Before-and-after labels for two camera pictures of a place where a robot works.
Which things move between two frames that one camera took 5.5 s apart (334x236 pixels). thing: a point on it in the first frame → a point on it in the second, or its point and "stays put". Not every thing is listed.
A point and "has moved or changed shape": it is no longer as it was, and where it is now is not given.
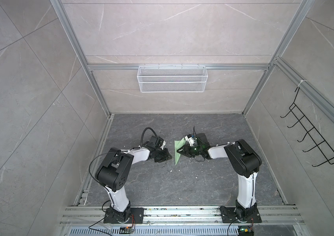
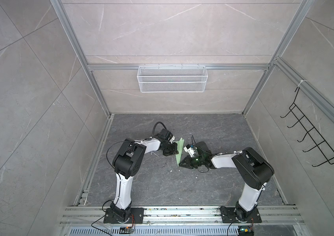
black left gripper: x=167 y=156 → x=175 y=151
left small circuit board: x=125 y=230 stays put
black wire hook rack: x=320 y=143 stays put
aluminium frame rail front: x=210 y=215 stays put
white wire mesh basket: x=172 y=79 stays put
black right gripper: x=186 y=150 → x=188 y=164
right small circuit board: x=245 y=231 stays put
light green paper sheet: x=178 y=144 has moved or changed shape
